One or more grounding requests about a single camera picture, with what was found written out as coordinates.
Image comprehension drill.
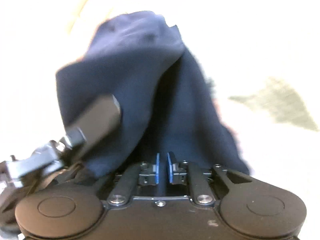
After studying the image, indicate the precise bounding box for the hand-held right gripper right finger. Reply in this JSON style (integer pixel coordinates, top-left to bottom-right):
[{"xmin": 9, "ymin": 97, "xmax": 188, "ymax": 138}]
[{"xmin": 167, "ymin": 151, "xmax": 253, "ymax": 205}]

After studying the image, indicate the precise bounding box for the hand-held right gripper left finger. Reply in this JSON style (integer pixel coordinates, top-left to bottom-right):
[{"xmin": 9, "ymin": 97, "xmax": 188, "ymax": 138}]
[{"xmin": 97, "ymin": 153, "xmax": 161, "ymax": 207}]

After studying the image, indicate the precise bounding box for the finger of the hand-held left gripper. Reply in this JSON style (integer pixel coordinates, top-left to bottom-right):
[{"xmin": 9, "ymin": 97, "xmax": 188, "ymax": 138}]
[{"xmin": 59, "ymin": 94, "xmax": 123, "ymax": 158}]

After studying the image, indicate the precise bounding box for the navy zip hoodie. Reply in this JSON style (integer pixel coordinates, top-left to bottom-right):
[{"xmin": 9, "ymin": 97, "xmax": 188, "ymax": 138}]
[{"xmin": 55, "ymin": 10, "xmax": 250, "ymax": 197}]

